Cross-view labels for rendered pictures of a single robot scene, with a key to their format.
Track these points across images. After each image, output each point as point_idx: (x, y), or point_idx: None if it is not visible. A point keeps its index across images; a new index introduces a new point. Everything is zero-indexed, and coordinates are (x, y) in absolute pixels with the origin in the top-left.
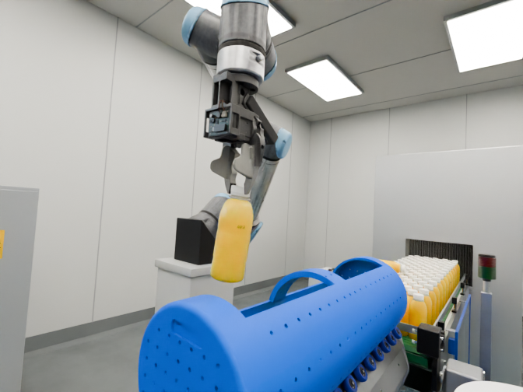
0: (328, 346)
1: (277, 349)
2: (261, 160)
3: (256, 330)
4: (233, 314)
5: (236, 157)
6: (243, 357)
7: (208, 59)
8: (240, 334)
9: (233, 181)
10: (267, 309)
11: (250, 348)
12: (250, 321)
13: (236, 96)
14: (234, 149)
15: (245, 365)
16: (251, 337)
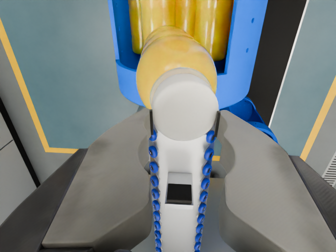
0: None
1: (253, 51)
2: (318, 177)
3: (239, 69)
4: (218, 85)
5: (150, 206)
6: (242, 93)
7: None
8: (234, 90)
9: (148, 127)
10: (233, 34)
11: (242, 83)
12: (232, 70)
13: None
14: (109, 248)
15: (244, 92)
16: (240, 79)
